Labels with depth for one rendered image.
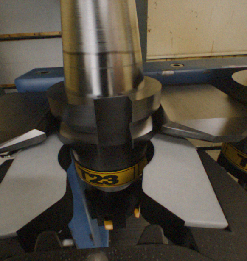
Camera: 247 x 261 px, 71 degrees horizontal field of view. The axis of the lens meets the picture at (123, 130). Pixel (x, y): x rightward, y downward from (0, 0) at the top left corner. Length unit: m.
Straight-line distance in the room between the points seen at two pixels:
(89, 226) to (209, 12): 1.12
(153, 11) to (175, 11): 0.12
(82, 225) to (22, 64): 0.63
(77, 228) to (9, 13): 0.66
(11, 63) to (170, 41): 0.80
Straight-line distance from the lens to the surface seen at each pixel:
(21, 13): 0.74
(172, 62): 0.17
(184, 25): 1.14
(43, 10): 0.71
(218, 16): 1.21
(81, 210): 0.24
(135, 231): 0.40
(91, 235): 0.29
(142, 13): 0.73
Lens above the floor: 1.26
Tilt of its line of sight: 31 degrees down
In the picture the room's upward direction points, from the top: 3 degrees counter-clockwise
